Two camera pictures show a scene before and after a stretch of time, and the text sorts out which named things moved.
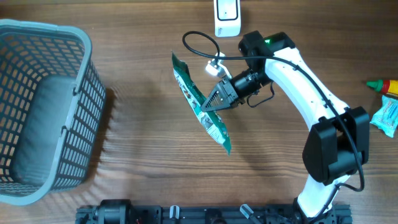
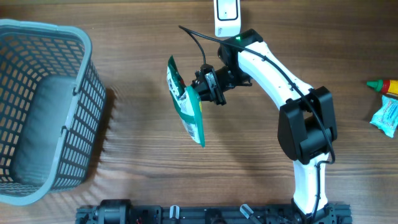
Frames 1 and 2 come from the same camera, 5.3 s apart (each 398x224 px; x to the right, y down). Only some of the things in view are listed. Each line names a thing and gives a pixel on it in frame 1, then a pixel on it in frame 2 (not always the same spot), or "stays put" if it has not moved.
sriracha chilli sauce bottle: [384, 86] stays put
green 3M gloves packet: [212, 121] → [187, 101]
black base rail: [116, 211] stays put
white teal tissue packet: [387, 118] stays put
